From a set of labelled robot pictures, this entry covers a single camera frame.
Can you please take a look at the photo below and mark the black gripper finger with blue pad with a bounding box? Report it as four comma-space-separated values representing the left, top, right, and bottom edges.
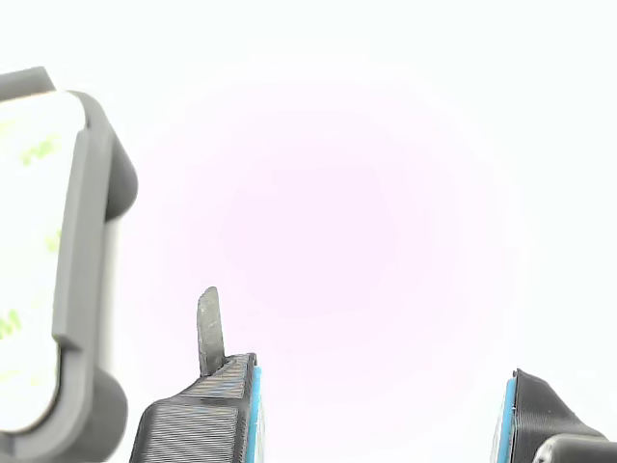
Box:
490, 368, 617, 463

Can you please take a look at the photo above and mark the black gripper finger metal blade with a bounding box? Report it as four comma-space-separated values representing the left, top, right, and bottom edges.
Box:
128, 286, 265, 463

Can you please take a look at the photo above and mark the brown printed tape liner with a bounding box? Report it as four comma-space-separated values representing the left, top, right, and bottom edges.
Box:
0, 89, 91, 433

